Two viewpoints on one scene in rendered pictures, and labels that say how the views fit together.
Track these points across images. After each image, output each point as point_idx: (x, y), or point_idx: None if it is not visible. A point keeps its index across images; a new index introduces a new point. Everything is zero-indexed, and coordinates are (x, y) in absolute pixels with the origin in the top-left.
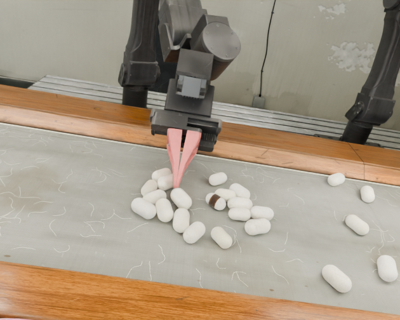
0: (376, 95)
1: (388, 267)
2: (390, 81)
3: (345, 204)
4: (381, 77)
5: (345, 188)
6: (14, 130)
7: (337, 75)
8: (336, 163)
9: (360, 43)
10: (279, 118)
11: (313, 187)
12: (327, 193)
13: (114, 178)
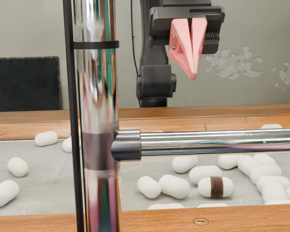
0: (148, 63)
1: None
2: (157, 46)
3: (37, 157)
4: (146, 44)
5: (56, 146)
6: None
7: (222, 86)
8: (60, 125)
9: (235, 48)
10: None
11: (14, 150)
12: (26, 152)
13: None
